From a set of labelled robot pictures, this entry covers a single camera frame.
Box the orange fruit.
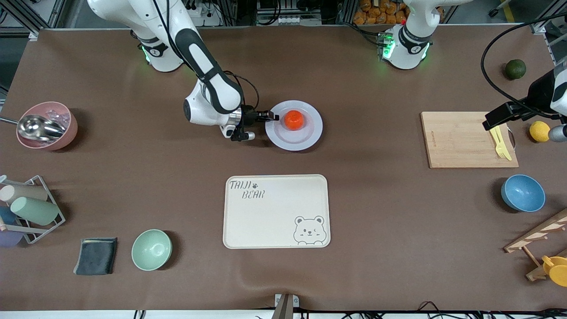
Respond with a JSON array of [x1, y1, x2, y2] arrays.
[[284, 110, 305, 132]]

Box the white round plate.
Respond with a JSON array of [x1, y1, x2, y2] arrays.
[[265, 100, 323, 152]]

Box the yellow plastic fork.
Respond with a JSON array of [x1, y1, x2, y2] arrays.
[[489, 127, 507, 159]]

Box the yellow plastic knife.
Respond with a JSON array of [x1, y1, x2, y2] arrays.
[[495, 125, 513, 162]]

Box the dark green lime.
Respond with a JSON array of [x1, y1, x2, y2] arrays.
[[505, 59, 527, 81]]

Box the yellow lemon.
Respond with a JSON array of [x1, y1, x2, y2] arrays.
[[529, 121, 551, 143]]

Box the wooden cutting board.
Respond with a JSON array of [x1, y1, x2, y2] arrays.
[[420, 111, 519, 169]]

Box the blue bowl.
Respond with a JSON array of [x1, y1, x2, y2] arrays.
[[501, 174, 546, 213]]

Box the cream bear print tray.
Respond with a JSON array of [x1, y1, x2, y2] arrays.
[[222, 174, 331, 249]]

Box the white power strip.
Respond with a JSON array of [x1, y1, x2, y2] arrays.
[[171, 0, 223, 27]]

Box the wooden stand rack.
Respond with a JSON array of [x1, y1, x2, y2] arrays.
[[504, 208, 567, 282]]

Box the bag of orange snacks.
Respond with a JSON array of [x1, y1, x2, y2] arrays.
[[353, 0, 409, 25]]

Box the brown table mat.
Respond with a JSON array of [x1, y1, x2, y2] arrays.
[[0, 24, 567, 313]]

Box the yellow mug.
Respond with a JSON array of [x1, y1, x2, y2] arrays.
[[542, 255, 567, 288]]

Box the pale green bowl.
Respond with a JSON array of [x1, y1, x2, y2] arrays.
[[131, 229, 172, 271]]

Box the pink bowl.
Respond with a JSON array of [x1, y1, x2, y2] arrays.
[[16, 101, 78, 151]]

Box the dark grey folded cloth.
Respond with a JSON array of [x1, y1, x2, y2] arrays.
[[73, 237, 118, 276]]

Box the metal scoop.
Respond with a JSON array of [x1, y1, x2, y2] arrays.
[[0, 114, 67, 143]]

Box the pale green cup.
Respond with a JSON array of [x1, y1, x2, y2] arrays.
[[10, 196, 60, 226]]

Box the beige cup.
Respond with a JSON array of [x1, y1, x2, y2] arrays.
[[0, 184, 48, 205]]

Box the purple cup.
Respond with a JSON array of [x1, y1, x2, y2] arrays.
[[0, 230, 24, 247]]

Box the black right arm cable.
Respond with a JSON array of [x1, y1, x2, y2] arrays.
[[223, 70, 260, 109]]

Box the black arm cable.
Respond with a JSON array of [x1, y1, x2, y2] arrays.
[[223, 70, 260, 109], [481, 12, 567, 119]]

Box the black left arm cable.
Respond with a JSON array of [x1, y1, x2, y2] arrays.
[[481, 12, 567, 119]]

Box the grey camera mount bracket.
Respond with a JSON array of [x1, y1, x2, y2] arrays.
[[272, 293, 300, 319]]

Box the grey wire cup rack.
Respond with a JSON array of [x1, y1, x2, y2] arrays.
[[0, 175, 66, 244]]

